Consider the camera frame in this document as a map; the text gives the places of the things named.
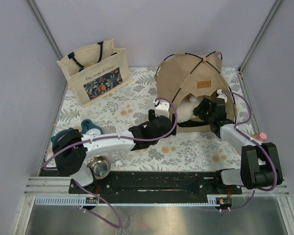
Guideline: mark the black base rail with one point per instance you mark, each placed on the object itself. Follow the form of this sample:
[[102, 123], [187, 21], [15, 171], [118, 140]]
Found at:
[[163, 187]]

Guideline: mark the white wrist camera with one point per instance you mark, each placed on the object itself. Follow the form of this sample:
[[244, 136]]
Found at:
[[162, 109], [220, 94]]

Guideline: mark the pink capped juice bottle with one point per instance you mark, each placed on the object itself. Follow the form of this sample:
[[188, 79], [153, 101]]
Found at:
[[260, 137]]

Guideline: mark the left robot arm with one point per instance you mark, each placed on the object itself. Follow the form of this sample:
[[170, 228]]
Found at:
[[134, 138]]

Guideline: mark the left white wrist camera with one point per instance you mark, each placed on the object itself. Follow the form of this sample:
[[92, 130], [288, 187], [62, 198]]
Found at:
[[162, 109]]

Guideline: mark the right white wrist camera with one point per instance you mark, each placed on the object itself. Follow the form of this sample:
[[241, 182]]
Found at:
[[220, 94]]

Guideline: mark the stainless steel bowl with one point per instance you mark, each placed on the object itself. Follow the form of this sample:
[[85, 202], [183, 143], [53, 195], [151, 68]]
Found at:
[[100, 166]]

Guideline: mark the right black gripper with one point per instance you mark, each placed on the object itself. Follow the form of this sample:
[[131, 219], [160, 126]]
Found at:
[[204, 104]]

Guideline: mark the floral patterned table mat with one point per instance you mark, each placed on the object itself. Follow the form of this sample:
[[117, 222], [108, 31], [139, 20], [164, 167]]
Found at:
[[128, 106]]

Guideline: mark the white toy ball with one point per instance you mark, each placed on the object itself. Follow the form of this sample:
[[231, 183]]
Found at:
[[193, 99]]

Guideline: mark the beige floral tote bag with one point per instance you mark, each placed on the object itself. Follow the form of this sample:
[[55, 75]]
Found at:
[[96, 70]]

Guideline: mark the beige fabric pet tent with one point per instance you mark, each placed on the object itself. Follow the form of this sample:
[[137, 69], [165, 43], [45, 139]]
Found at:
[[186, 76]]

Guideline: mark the cream fluffy pillow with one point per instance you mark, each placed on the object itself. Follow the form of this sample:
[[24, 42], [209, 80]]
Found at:
[[185, 110]]

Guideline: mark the teal pet bowl stand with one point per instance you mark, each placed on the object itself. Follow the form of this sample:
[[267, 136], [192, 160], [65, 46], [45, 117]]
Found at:
[[70, 136]]

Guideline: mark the clear plastic water bottle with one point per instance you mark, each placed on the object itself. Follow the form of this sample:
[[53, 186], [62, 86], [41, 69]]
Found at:
[[115, 158]]

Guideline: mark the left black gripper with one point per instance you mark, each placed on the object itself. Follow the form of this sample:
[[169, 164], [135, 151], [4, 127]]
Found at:
[[174, 117]]

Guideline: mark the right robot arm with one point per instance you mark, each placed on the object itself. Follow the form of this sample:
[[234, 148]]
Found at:
[[260, 166]]

